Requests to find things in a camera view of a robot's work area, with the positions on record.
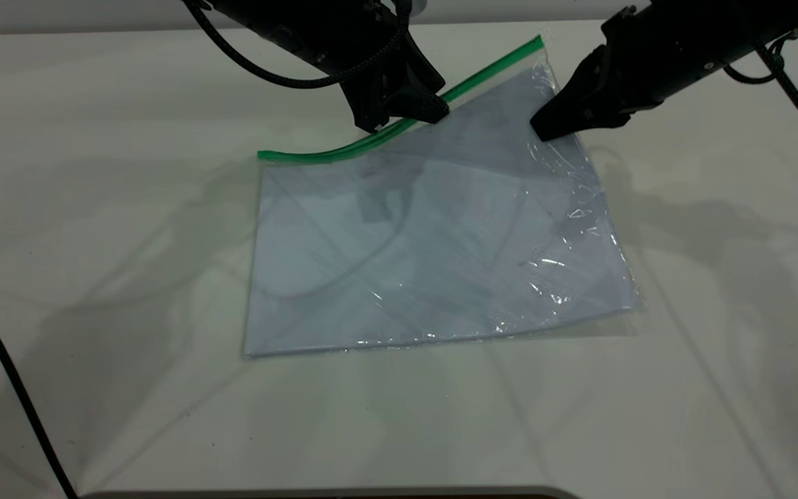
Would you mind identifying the clear plastic zip bag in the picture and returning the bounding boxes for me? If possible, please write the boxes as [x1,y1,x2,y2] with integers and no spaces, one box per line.
[243,35,644,360]

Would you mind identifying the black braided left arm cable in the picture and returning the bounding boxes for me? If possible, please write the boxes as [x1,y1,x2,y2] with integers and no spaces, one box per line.
[181,0,408,91]

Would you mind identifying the long black cable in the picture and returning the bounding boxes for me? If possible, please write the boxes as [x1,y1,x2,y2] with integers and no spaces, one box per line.
[0,259,80,499]

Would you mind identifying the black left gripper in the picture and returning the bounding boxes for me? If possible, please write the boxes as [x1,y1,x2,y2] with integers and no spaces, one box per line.
[314,12,451,134]

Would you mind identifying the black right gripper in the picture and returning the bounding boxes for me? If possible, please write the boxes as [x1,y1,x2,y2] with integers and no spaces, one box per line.
[531,6,678,143]

